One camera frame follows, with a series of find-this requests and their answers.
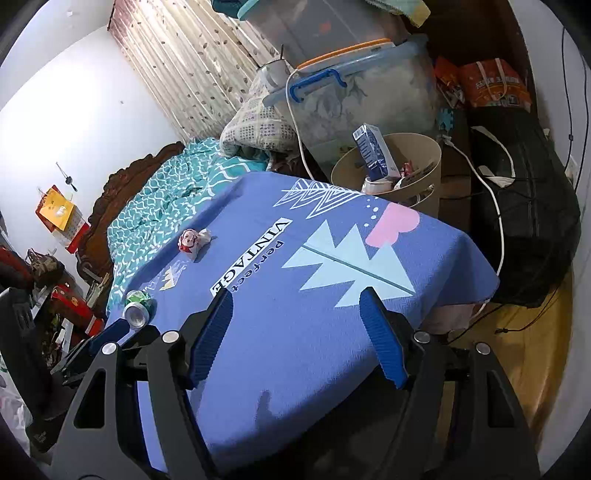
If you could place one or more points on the blue white carton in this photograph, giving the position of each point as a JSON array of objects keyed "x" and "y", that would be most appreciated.
[{"x": 376, "y": 154}]

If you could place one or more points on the white plastic bag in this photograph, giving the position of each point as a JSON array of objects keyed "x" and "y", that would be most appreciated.
[{"x": 11, "y": 406}]

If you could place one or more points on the red white wrapper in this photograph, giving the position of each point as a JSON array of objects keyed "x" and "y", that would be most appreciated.
[{"x": 190, "y": 241}]

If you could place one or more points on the black bag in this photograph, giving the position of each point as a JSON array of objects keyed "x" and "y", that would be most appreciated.
[{"x": 531, "y": 207}]

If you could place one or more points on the patterned pillow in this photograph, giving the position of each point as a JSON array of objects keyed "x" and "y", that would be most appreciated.
[{"x": 258, "y": 124}]

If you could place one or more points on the brown handbag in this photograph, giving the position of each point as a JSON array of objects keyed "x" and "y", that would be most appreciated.
[{"x": 44, "y": 267}]

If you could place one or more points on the hanging wall ornament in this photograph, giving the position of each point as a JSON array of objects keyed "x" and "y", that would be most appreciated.
[{"x": 69, "y": 180}]

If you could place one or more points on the orange red packet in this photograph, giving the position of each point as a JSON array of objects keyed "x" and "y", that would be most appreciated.
[{"x": 445, "y": 78}]

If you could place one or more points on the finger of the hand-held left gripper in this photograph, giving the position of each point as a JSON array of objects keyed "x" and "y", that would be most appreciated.
[{"x": 108, "y": 333}]

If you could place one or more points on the clear storage box teal lid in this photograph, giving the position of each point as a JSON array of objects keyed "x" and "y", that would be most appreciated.
[{"x": 323, "y": 23}]

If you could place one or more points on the orange shopping bag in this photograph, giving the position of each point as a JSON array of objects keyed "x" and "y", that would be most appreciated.
[{"x": 489, "y": 87}]

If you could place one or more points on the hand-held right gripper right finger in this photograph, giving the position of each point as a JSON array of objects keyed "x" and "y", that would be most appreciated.
[{"x": 383, "y": 341}]

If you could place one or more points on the teal cloth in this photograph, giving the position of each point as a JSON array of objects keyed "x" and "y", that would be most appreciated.
[{"x": 231, "y": 7}]

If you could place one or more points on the red gift box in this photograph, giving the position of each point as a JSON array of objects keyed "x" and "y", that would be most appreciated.
[{"x": 74, "y": 304}]

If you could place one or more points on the hanging dark red clothes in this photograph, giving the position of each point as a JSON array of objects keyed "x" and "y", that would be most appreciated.
[{"x": 11, "y": 267}]

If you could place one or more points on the red yellow wall calendar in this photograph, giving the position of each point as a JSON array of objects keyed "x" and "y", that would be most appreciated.
[{"x": 57, "y": 207}]

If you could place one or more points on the blue printed tablecloth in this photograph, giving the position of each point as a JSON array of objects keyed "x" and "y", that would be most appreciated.
[{"x": 286, "y": 332}]

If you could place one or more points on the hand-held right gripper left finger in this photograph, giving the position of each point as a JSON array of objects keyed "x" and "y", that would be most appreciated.
[{"x": 210, "y": 337}]

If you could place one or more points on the teal patterned duvet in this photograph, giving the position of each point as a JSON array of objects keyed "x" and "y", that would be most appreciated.
[{"x": 171, "y": 194}]

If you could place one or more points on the leaf patterned curtain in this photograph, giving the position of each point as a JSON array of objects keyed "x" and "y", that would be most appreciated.
[{"x": 184, "y": 60}]

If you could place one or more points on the green drink can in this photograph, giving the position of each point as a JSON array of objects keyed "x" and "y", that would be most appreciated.
[{"x": 138, "y": 307}]

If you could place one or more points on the carved wooden headboard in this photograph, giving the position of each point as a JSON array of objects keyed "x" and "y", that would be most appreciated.
[{"x": 120, "y": 184}]

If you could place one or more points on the beige trash bin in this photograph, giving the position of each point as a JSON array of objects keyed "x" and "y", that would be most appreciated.
[{"x": 425, "y": 152}]

